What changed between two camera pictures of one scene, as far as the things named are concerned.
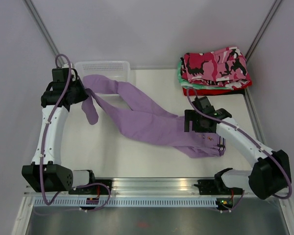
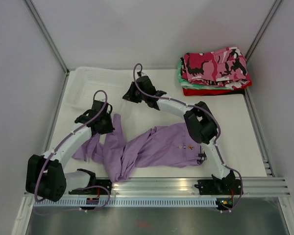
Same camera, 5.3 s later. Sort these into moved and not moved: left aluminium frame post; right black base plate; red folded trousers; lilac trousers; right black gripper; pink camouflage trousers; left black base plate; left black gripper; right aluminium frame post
Moved: lilac trousers; left black gripper; right black gripper
Not moved: red folded trousers; pink camouflage trousers; left black base plate; left aluminium frame post; right aluminium frame post; right black base plate
